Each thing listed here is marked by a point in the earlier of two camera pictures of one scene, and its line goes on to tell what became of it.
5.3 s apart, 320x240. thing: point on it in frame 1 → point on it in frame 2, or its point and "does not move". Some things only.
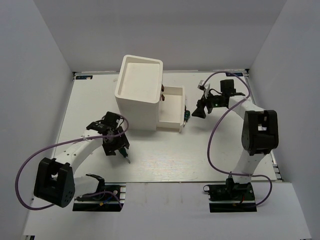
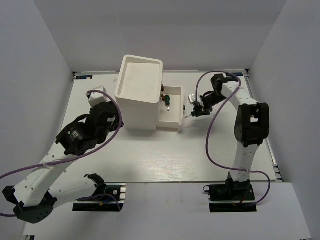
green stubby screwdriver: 123,151 → 167,100
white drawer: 172,112 does not move
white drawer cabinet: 138,92 does not move
